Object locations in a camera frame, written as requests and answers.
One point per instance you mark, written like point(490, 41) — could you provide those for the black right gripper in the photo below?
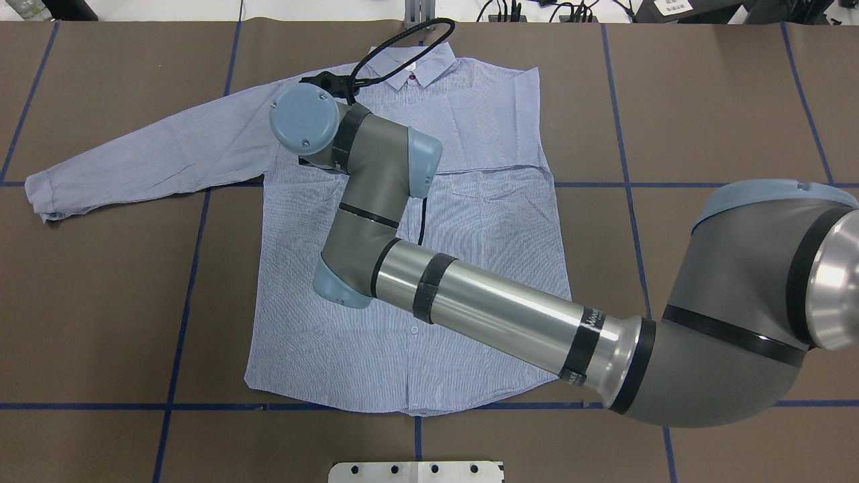
point(308, 162)

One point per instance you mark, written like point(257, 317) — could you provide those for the light blue striped shirt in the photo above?
point(492, 205)

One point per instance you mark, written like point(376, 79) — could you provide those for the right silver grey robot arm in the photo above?
point(770, 274)

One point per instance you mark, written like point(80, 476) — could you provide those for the blue tape line crosswise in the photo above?
point(94, 406)

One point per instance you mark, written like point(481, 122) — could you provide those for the aluminium frame post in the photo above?
point(418, 11)

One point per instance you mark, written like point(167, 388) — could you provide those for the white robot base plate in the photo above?
point(431, 471)

